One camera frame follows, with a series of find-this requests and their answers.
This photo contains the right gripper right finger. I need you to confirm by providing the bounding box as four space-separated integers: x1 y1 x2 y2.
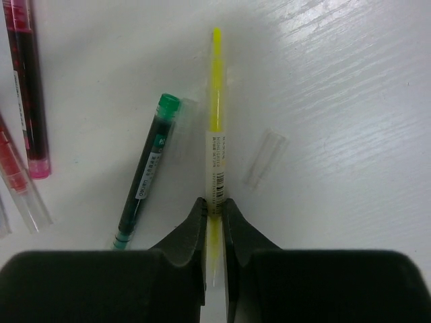
223 199 430 322

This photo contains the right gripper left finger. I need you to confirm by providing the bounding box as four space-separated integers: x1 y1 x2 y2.
1 198 207 322

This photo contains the green ink pen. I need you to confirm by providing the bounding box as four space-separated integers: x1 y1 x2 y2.
112 94 180 250

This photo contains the red ink pen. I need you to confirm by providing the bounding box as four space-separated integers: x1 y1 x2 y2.
1 118 52 234

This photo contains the yellow highlighter pen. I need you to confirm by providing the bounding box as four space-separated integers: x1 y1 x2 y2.
205 28 226 287

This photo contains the magenta ink pen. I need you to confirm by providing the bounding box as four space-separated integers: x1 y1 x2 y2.
2 1 51 180

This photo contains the blue ink pen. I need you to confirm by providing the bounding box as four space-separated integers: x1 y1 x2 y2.
0 199 11 239

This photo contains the clear pen cap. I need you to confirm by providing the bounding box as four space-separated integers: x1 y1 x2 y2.
242 129 290 191

